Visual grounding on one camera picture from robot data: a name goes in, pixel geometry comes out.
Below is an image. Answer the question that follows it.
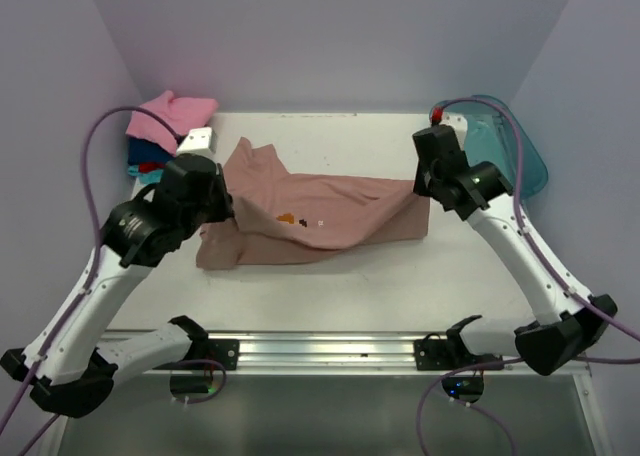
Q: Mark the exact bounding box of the dusty pink printed t-shirt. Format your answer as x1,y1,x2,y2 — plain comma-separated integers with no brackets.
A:
196,138,430,271

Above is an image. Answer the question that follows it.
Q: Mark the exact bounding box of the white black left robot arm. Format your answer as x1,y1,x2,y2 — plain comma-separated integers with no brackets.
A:
1,154,233,418

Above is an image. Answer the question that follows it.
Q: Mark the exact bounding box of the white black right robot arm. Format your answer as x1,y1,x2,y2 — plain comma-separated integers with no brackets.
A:
412,125,617,376

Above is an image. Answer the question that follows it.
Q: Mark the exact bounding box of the folded teal t-shirt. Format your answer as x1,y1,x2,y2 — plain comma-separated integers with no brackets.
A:
127,164,164,185

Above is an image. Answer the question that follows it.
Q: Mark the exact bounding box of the folded red t-shirt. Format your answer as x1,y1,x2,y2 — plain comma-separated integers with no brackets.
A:
137,162,165,174

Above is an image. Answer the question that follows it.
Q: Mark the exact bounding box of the teal plastic bin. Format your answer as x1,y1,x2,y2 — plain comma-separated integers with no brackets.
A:
430,94,548,203

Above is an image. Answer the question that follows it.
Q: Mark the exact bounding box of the folded navy blue t-shirt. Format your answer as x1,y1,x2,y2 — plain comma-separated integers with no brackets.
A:
127,137,174,166

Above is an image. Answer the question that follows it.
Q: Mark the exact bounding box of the folded pink t-shirt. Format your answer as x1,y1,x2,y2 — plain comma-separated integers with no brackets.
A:
125,90,219,156

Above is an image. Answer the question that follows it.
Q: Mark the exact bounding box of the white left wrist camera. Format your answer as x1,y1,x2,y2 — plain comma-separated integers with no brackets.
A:
176,127,218,159

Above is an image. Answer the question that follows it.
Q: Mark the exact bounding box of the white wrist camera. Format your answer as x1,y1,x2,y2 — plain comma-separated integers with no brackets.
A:
176,127,218,159
430,111,469,145

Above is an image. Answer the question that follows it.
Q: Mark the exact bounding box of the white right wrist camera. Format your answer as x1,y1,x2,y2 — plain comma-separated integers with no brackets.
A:
430,111,469,145

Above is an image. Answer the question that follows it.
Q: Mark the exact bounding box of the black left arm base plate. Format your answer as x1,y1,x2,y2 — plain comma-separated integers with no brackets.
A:
156,338,240,371

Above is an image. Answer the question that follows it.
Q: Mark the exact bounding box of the aluminium mounting rail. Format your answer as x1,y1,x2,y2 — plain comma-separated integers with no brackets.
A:
63,299,591,377

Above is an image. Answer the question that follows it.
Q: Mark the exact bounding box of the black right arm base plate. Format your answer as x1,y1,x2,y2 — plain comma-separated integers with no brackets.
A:
413,333,502,371

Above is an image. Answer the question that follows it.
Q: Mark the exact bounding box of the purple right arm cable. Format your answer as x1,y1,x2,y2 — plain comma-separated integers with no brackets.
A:
415,95,640,456

